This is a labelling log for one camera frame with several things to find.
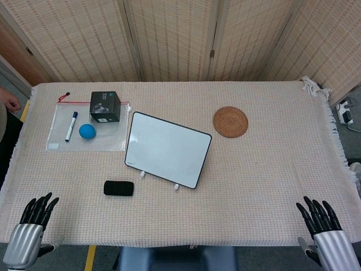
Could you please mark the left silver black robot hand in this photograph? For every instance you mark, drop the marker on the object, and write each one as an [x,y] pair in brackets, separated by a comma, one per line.
[25,242]

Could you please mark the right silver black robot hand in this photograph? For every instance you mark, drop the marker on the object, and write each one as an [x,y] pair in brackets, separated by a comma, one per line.
[335,248]

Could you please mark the black whiteboard eraser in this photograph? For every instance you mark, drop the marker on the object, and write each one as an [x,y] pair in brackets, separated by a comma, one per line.
[118,188]

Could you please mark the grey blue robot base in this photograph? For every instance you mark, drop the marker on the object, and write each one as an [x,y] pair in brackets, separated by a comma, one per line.
[175,259]

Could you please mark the blue capped whiteboard marker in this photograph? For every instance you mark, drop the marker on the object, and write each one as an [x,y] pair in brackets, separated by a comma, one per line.
[71,127]

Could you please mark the black framed whiteboard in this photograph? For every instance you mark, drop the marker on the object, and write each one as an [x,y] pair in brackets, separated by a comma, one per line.
[169,146]

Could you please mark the beige waffle weave tablecloth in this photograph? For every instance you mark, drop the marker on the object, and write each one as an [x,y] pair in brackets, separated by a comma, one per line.
[253,183]

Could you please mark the blue ball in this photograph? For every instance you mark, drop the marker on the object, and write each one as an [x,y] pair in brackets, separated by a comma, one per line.
[87,131]

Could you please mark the clear zipper pouch red zip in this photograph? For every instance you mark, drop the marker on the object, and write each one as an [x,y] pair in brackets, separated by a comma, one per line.
[107,138]

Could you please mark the black plug adapter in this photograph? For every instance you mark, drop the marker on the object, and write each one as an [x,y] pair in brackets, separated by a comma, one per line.
[347,115]

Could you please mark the white plastic stand foot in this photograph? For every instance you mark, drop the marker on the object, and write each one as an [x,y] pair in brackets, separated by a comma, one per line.
[176,186]
[143,174]

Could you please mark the white power strip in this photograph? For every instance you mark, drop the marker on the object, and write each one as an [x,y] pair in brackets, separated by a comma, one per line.
[342,108]

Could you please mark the bystander person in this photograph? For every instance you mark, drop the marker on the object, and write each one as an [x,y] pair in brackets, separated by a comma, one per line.
[9,103]

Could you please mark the black cardboard box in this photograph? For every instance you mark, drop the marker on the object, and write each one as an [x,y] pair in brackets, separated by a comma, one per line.
[105,107]

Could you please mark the round woven rattan coaster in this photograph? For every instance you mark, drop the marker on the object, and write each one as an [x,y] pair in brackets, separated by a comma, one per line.
[230,122]

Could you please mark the brass screen hinge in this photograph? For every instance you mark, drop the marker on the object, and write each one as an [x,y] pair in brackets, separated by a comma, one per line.
[212,53]
[29,51]

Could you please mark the woven folding screen panel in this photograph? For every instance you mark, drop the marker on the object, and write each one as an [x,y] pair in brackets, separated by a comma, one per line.
[70,36]
[332,42]
[175,36]
[251,36]
[17,48]

